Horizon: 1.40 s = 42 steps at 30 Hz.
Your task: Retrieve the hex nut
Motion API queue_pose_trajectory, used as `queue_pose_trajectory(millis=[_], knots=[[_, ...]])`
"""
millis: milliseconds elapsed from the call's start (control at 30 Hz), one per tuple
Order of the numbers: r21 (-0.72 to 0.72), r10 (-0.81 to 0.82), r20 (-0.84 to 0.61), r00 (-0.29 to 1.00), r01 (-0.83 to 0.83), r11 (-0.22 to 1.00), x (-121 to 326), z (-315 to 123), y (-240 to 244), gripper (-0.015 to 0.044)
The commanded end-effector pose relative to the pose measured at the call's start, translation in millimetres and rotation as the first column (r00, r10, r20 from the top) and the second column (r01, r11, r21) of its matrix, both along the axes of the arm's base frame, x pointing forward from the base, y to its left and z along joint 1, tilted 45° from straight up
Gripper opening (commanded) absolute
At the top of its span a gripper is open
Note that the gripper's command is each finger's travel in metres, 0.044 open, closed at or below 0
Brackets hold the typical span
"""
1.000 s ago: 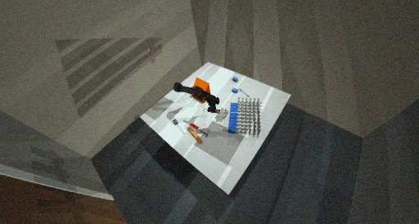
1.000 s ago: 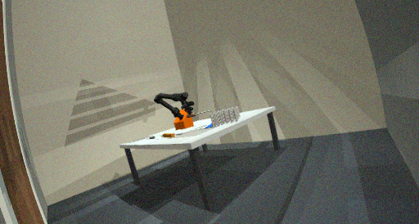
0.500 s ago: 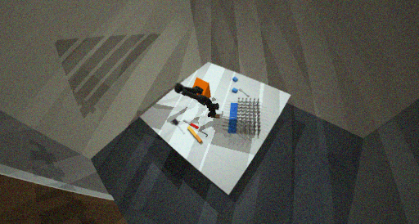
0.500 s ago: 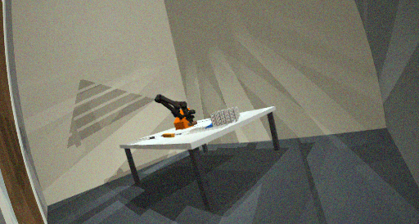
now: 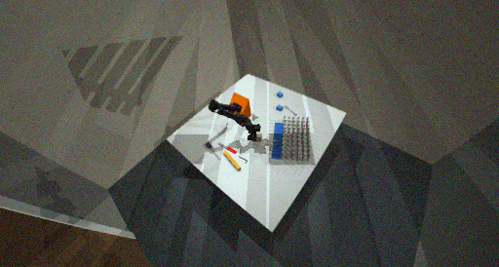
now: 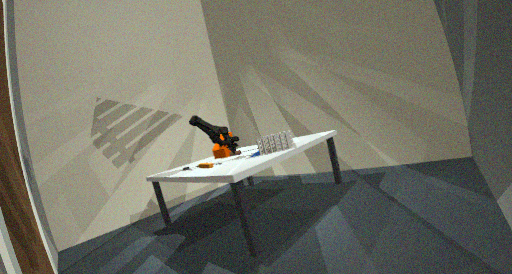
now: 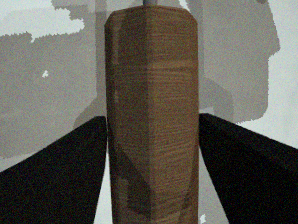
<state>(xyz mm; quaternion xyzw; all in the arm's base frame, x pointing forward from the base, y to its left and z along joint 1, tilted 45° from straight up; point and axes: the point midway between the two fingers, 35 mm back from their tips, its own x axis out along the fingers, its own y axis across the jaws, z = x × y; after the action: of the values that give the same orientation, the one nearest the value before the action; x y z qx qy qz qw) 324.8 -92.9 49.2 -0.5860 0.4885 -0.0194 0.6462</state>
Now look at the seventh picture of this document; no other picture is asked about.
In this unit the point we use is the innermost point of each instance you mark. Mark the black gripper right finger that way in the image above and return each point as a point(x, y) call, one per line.
point(256, 178)

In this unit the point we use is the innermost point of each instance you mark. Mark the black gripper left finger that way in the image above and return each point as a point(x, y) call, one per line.
point(60, 184)

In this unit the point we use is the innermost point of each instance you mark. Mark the brown wooden tool handle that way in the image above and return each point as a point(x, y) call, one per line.
point(151, 66)

